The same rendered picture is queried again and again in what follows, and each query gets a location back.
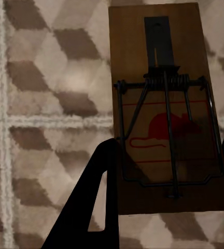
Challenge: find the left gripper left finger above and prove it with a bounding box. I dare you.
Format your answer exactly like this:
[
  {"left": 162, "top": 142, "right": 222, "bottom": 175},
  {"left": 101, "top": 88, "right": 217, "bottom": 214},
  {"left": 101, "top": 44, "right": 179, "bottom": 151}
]
[{"left": 41, "top": 138, "right": 120, "bottom": 249}]

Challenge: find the mousetrap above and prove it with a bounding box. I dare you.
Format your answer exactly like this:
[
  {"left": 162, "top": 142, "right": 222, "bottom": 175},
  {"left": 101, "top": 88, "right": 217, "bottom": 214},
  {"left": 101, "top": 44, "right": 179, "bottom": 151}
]
[{"left": 108, "top": 2, "right": 224, "bottom": 215}]

